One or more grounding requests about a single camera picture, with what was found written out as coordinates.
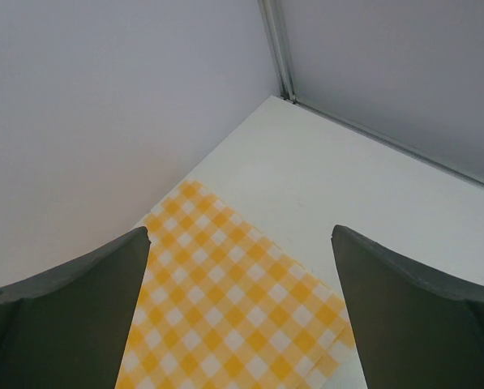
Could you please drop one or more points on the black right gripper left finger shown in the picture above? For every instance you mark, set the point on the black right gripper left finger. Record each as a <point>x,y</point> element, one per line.
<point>67,327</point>

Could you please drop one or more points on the aluminium frame post right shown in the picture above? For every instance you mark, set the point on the aluminium frame post right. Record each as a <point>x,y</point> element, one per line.
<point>407,73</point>

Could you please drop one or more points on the yellow white checkered cloth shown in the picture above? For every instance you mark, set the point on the yellow white checkered cloth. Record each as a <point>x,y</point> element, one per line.
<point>222,306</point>

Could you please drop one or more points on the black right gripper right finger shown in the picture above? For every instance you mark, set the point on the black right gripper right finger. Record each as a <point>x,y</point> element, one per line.
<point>414,326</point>

